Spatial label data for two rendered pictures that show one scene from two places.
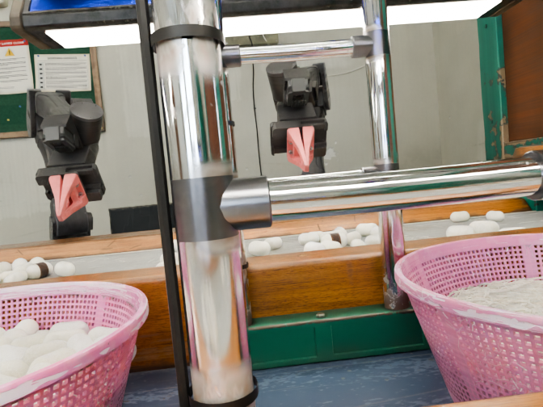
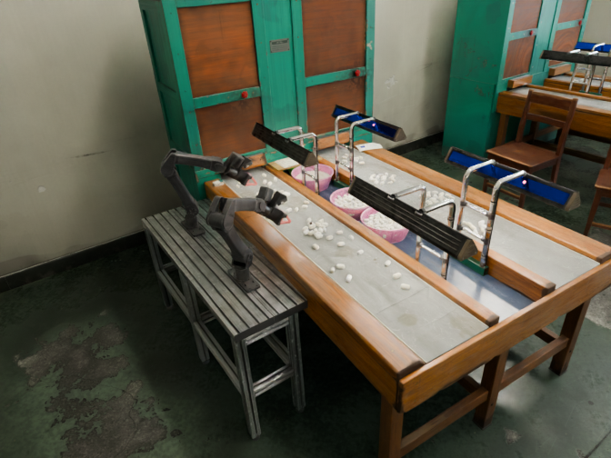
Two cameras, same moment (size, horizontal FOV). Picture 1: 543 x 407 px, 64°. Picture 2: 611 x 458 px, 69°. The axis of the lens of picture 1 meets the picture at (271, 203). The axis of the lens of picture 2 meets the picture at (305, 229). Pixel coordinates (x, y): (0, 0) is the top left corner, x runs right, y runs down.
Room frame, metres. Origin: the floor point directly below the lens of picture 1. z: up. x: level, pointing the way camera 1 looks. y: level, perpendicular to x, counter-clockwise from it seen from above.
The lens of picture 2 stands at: (1.46, 2.09, 1.88)
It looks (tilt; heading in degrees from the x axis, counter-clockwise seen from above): 31 degrees down; 245
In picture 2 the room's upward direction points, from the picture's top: 4 degrees counter-clockwise
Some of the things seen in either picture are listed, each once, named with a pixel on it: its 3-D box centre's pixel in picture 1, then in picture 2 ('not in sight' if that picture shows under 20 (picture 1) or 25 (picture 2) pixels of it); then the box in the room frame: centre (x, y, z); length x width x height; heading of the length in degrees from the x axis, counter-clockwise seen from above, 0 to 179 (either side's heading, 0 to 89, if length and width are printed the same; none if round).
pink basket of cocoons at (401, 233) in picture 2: not in sight; (386, 225); (0.25, 0.50, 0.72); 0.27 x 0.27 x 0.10
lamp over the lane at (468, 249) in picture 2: not in sight; (405, 211); (0.51, 0.94, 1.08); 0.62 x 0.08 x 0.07; 94
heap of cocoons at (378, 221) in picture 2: not in sight; (386, 226); (0.25, 0.50, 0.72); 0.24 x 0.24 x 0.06
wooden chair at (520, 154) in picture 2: not in sight; (524, 153); (-1.67, -0.22, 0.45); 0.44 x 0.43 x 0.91; 92
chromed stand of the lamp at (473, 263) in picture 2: not in sight; (487, 216); (0.03, 0.91, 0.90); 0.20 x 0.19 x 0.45; 94
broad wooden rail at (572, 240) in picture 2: not in sight; (446, 196); (-0.29, 0.35, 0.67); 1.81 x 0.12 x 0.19; 94
